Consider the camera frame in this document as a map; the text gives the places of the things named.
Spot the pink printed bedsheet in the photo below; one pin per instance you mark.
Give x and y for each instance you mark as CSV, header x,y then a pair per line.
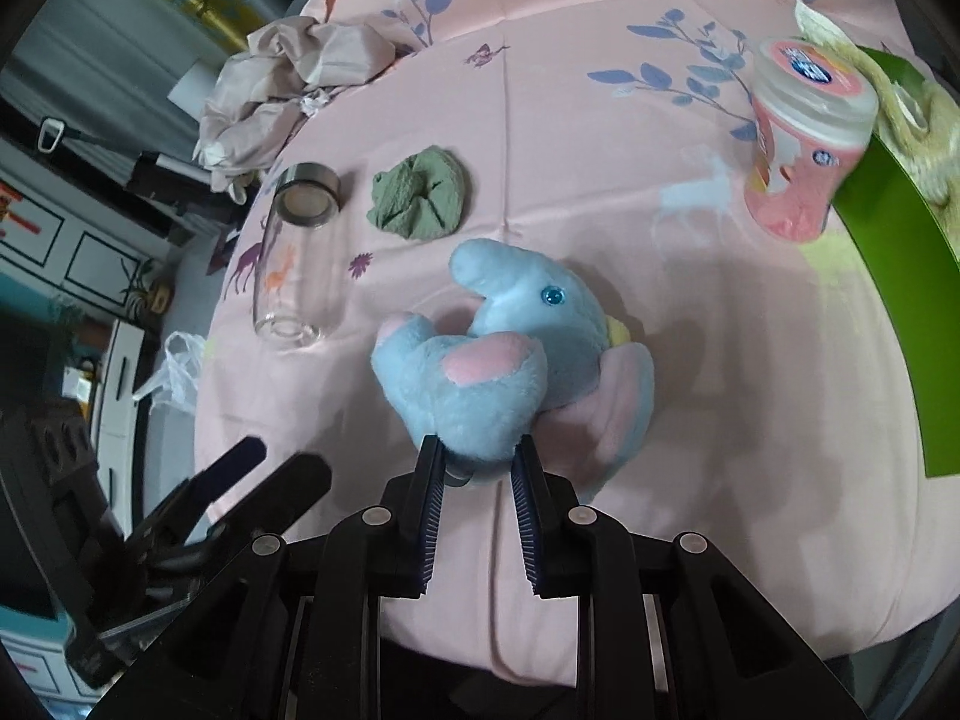
x,y
712,465

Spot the green storage box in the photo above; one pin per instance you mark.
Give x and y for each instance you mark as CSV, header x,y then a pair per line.
x,y
900,255

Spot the green knit cloth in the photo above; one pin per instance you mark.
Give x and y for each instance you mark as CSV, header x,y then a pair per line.
x,y
420,195

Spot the yellow knit towel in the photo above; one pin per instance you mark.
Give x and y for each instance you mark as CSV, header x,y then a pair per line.
x,y
930,142

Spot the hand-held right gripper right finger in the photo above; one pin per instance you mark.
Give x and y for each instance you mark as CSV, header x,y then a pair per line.
x,y
525,517

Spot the blue elephant plush toy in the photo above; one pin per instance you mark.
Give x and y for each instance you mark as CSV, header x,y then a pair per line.
x,y
487,390

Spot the white cabinet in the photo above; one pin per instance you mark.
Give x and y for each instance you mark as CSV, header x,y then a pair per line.
x,y
97,262

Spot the crumpled beige cloth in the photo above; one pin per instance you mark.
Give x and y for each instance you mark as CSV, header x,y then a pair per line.
x,y
300,60

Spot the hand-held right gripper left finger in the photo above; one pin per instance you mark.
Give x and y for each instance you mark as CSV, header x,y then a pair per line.
x,y
431,510

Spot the pink wet wipes canister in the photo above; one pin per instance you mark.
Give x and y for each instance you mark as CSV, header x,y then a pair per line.
x,y
795,187

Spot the clear glass bottle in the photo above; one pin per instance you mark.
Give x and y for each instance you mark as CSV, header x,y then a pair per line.
x,y
296,270

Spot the white plastic bag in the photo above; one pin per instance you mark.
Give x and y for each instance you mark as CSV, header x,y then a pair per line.
x,y
180,375

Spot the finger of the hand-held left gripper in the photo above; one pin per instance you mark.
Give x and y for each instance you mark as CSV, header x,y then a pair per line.
x,y
300,476
240,457

